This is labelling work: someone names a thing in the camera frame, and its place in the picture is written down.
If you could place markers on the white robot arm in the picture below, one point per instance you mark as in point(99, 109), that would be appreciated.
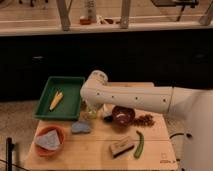
point(194, 105)

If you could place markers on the green plastic cup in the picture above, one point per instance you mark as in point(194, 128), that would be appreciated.
point(92, 112)

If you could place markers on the dark brown bowl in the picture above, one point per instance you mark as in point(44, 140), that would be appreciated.
point(123, 116)

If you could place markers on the green plastic tray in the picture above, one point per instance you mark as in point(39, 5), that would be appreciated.
point(68, 108)

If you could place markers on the blue sponge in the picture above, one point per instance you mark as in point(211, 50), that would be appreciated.
point(81, 127)

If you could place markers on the yellow corn cob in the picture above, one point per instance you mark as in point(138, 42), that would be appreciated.
point(57, 98)

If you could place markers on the red object on shelf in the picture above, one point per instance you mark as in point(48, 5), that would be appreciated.
point(84, 21)

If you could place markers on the green cucumber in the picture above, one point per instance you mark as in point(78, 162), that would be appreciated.
point(139, 149)

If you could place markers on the grey folded cloth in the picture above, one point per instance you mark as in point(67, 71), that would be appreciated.
point(49, 140)

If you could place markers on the white bottle on shelf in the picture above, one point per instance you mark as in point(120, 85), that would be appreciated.
point(90, 7)

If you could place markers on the orange bowl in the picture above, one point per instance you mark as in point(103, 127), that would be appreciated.
point(49, 153)

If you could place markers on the black handled brush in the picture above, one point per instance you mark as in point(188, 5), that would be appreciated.
point(107, 115)

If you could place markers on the black stand post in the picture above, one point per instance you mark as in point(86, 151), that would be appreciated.
point(9, 150)

